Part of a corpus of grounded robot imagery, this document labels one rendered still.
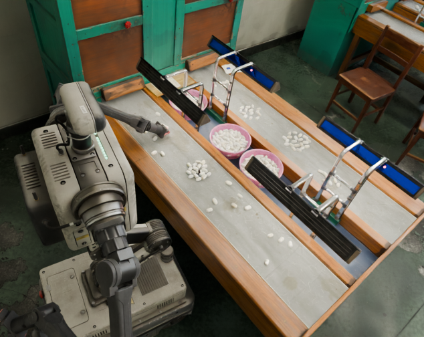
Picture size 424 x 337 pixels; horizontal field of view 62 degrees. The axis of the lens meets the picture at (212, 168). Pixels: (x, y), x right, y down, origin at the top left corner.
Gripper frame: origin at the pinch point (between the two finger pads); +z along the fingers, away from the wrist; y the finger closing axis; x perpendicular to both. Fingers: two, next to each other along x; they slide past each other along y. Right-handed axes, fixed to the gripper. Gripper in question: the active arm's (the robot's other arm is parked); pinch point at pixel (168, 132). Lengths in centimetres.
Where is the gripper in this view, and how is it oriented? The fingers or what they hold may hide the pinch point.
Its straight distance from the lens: 225.7
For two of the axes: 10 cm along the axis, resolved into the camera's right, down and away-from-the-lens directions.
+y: -6.3, -6.2, 4.6
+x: -5.7, 7.8, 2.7
